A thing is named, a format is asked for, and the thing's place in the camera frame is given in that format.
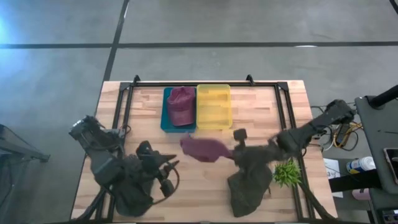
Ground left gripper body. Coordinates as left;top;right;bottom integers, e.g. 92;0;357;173
135;140;165;175

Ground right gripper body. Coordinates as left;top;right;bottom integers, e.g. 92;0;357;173
232;143;277;170

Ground maroon baseball cap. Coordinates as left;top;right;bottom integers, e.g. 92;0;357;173
179;136;233;163
167;86;197;127

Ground black baseball cap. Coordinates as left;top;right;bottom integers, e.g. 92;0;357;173
227;164;274;218
112;155;158;218

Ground teal plastic bin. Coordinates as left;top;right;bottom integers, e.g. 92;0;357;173
160;86;197;134

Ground green spiky artificial plant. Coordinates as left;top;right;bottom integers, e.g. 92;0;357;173
272;158;302;189

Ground yellow translucent plastic bin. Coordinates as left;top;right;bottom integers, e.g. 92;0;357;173
196;83;233;131

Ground white paper sheet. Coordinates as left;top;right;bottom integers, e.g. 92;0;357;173
322;157;345;199

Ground black support bar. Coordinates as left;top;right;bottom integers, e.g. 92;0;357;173
328;169;382;193

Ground white wipes canister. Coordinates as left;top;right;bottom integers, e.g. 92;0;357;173
346;156;377;175

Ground pink container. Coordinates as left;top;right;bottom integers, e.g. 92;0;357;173
351;187;372;202

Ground grey side table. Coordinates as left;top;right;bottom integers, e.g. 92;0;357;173
354;94;398;224

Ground smartphone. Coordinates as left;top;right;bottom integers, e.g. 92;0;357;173
383;147;398;185

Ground black cylindrical pole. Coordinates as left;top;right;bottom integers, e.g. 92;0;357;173
368;84;398;109

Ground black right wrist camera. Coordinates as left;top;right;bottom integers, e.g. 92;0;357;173
233;128;249;149

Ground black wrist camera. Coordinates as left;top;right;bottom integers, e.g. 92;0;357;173
159;177;176;198
233;128;249;149

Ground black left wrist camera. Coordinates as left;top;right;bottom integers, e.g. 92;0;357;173
159;177;176;198

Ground black metal table frame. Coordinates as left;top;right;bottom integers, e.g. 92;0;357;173
73;73;343;224

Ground yellow cable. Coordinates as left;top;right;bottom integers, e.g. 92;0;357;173
332;121;364;149

